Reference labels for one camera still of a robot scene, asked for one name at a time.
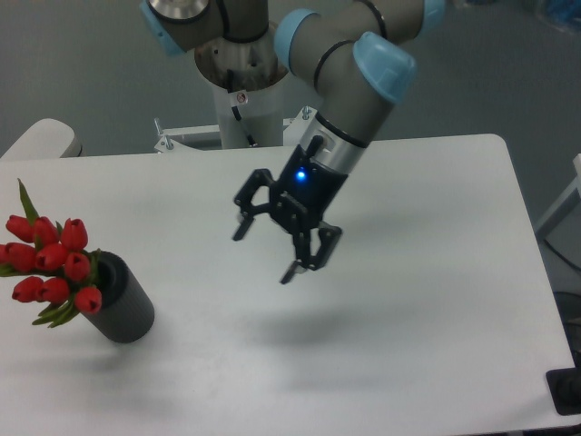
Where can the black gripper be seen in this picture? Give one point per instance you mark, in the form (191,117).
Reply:
(297,202)

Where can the red tulip bouquet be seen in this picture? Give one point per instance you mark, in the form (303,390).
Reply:
(53,264)

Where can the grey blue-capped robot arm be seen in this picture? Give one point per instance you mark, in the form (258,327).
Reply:
(354,61)

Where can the dark grey ribbed vase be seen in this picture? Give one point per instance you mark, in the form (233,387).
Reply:
(127,313)

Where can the white chair armrest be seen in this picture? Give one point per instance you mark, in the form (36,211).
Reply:
(46,139)

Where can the blue items plastic bag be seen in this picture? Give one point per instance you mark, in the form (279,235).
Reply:
(563,15)

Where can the white furniture frame right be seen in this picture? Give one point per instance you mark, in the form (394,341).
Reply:
(561,207)

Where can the black cable grommet box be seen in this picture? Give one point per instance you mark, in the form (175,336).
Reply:
(564,386)

